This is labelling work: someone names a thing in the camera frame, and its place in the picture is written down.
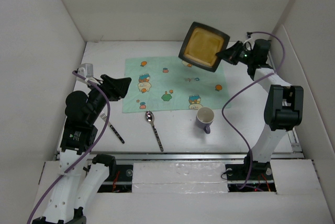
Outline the silver fork patterned handle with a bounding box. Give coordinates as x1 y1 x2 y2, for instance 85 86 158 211
99 111 125 144

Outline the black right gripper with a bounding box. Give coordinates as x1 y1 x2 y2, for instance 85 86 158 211
216 40 255 65

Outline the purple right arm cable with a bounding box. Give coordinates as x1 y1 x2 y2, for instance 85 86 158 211
221 31 286 190

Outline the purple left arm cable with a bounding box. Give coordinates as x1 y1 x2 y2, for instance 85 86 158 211
26 70 111 224

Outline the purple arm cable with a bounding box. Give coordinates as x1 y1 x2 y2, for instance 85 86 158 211
221 31 286 190
26 70 111 224

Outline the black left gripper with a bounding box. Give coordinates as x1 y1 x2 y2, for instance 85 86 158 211
87 74 131 123

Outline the purple ceramic mug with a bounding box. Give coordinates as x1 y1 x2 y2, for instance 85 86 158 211
195 107 215 134

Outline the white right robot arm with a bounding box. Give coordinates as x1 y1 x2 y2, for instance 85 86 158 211
216 39 304 181

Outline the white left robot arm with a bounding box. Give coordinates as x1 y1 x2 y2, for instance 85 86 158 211
27 71 131 223

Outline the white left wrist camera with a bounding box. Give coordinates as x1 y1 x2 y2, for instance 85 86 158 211
76 63 103 85

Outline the square brown glazed plate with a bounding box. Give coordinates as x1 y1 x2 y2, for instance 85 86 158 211
178 22 230 72

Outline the green cartoon print cloth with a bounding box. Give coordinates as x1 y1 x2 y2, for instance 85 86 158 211
122 57 230 113

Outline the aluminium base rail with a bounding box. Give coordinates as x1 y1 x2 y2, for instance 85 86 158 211
53 150 304 186

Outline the silver spoon patterned handle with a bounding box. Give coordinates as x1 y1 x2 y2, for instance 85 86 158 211
146 110 164 152

